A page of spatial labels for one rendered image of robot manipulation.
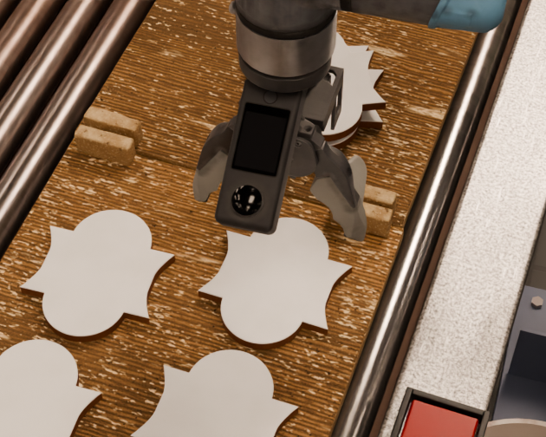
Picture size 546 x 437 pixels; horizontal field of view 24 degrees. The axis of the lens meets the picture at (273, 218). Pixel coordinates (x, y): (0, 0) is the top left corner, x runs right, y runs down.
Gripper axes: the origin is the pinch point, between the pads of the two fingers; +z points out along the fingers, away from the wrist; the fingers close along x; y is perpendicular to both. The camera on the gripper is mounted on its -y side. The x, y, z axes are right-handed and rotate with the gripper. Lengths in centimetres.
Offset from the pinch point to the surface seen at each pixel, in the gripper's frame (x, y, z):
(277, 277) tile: -0.1, 0.1, 7.9
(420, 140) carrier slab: -8.7, 21.4, 9.0
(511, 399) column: -27, 50, 101
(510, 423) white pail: -26, 25, 66
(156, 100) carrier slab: 18.9, 18.6, 9.0
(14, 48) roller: 37.4, 22.9, 11.1
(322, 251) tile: -3.2, 4.3, 7.9
